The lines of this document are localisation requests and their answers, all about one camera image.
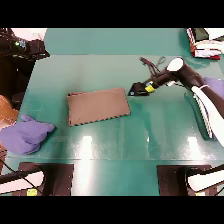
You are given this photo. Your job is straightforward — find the purple garment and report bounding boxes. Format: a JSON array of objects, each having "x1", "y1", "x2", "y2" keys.
[
  {"x1": 0, "y1": 114, "x2": 56, "y2": 156},
  {"x1": 203, "y1": 76, "x2": 224, "y2": 100}
]

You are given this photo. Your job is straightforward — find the grey-brown shirt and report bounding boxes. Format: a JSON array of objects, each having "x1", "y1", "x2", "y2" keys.
[{"x1": 67, "y1": 87, "x2": 132, "y2": 128}]

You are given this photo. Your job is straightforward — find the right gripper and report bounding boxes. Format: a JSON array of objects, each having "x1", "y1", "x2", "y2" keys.
[{"x1": 127, "y1": 79, "x2": 158, "y2": 98}]

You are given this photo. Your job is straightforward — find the heap of clothes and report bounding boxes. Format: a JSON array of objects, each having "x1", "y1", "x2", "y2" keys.
[{"x1": 185, "y1": 28, "x2": 224, "y2": 61}]

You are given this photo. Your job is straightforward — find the black cable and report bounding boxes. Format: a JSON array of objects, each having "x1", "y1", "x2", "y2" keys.
[{"x1": 139, "y1": 55, "x2": 167, "y2": 77}]

